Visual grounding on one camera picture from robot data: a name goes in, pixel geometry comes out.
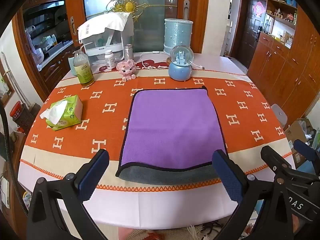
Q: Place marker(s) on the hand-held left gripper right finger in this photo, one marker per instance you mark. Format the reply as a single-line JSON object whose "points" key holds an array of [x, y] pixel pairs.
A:
{"points": [[227, 177]]}

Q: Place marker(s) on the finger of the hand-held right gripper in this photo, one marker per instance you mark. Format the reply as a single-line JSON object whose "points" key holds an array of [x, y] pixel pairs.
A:
{"points": [[305, 150], [272, 158]]}

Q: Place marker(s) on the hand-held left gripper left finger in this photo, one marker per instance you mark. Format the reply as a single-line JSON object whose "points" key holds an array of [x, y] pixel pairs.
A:
{"points": [[93, 175]]}

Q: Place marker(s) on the purple towel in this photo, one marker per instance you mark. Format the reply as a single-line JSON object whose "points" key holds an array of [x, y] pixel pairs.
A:
{"points": [[172, 130]]}

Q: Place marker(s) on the cardboard box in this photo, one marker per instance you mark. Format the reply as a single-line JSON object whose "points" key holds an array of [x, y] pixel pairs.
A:
{"points": [[295, 135]]}

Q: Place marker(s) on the white chair back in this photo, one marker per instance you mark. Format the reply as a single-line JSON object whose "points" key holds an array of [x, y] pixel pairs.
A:
{"points": [[279, 113]]}

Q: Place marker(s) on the green tissue pack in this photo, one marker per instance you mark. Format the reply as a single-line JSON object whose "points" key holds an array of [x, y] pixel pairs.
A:
{"points": [[66, 112]]}

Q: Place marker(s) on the orange patterned tablecloth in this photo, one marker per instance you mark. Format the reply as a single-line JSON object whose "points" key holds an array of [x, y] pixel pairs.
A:
{"points": [[100, 105]]}

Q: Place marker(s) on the red lidded container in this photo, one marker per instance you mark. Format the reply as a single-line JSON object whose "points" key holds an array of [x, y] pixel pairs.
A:
{"points": [[17, 110]]}

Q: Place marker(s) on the glass bottle with green label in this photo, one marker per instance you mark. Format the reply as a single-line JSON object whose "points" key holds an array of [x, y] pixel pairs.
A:
{"points": [[84, 72]]}

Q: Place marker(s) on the pink block toy pig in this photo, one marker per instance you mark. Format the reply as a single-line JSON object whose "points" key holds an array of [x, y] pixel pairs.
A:
{"points": [[126, 68]]}

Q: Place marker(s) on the white pill bottle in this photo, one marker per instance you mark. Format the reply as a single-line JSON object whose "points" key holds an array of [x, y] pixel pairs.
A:
{"points": [[110, 60]]}

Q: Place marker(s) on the wooden kitchen cabinet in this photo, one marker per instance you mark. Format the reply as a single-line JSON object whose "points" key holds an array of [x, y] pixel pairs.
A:
{"points": [[55, 62]]}

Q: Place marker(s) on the blue snow globe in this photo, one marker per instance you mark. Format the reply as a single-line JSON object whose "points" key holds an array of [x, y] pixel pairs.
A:
{"points": [[180, 66]]}

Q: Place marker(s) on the silver metal canister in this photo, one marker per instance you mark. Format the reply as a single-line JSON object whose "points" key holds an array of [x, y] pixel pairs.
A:
{"points": [[128, 52]]}

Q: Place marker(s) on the white countertop appliance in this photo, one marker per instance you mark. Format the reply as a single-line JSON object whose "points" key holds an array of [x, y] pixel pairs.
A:
{"points": [[105, 46]]}

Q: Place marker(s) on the dark brown door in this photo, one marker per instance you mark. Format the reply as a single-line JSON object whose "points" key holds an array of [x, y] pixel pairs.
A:
{"points": [[250, 30]]}

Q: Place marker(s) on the red door decoration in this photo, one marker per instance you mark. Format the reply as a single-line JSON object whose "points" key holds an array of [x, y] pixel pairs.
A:
{"points": [[259, 8]]}

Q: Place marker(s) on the blue glittery cylinder bin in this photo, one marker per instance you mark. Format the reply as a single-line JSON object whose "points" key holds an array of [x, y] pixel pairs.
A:
{"points": [[178, 35]]}

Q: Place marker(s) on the white cloth cover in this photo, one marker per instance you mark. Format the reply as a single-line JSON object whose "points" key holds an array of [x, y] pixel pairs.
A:
{"points": [[105, 23]]}

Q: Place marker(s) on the frosted glass sliding door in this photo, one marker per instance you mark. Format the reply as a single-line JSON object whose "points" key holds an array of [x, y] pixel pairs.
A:
{"points": [[155, 30]]}

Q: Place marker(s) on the gold door ornament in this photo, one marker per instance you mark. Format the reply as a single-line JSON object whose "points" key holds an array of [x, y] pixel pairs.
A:
{"points": [[128, 5]]}

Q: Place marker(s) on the wooden wall cabinet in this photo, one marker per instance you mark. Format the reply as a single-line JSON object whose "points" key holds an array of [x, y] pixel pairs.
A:
{"points": [[287, 67]]}

